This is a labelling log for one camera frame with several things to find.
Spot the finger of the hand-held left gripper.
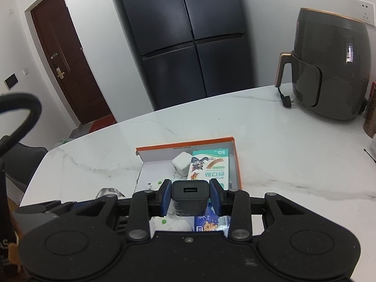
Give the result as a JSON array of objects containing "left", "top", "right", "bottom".
[{"left": 44, "top": 197, "right": 103, "bottom": 215}]

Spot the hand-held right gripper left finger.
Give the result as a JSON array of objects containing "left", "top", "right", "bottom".
[{"left": 76, "top": 179, "right": 172, "bottom": 241}]

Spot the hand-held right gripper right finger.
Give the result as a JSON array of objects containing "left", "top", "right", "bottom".
[{"left": 209, "top": 179, "right": 303, "bottom": 240}]

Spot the black USB charger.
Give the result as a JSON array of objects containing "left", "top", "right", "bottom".
[{"left": 171, "top": 180, "right": 210, "bottom": 218}]

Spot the blue tissue packet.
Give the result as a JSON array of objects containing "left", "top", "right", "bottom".
[{"left": 194, "top": 204, "right": 231, "bottom": 236}]

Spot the teal cartoon bandage box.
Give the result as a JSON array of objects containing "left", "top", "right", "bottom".
[{"left": 188, "top": 147, "right": 230, "bottom": 190}]

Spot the small light blue bottle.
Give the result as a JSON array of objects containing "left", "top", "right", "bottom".
[{"left": 98, "top": 187, "right": 124, "bottom": 199}]

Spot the white cube charger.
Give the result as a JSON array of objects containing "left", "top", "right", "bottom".
[{"left": 172, "top": 152, "right": 191, "bottom": 180}]

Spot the orange cardboard box lid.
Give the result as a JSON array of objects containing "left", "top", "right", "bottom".
[{"left": 136, "top": 137, "right": 244, "bottom": 196}]

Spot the black chair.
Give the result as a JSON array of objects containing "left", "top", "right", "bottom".
[{"left": 0, "top": 135, "right": 49, "bottom": 193}]

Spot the red doormat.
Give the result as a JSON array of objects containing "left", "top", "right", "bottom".
[{"left": 88, "top": 114, "right": 118, "bottom": 133}]

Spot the brown wooden door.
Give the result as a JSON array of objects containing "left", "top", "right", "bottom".
[{"left": 31, "top": 0, "right": 114, "bottom": 125}]

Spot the dark grey refrigerator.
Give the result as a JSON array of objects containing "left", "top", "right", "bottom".
[{"left": 114, "top": 0, "right": 256, "bottom": 110}]

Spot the grey air fryer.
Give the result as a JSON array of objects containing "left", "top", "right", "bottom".
[{"left": 274, "top": 7, "right": 371, "bottom": 121}]

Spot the clear jar with brown contents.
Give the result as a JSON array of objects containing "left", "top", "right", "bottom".
[{"left": 363, "top": 97, "right": 376, "bottom": 137}]

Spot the thick black cable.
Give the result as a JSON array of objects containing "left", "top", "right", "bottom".
[{"left": 0, "top": 92, "right": 42, "bottom": 157}]

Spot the black power plug cable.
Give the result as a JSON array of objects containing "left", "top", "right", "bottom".
[{"left": 276, "top": 85, "right": 296, "bottom": 109}]

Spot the black wall panel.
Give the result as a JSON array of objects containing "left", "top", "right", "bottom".
[{"left": 4, "top": 73, "right": 20, "bottom": 90}]

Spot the gold door lock handle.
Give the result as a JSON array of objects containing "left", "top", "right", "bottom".
[{"left": 50, "top": 53, "right": 66, "bottom": 79}]

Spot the white wall socket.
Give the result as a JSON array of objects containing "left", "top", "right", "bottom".
[{"left": 355, "top": 0, "right": 376, "bottom": 25}]

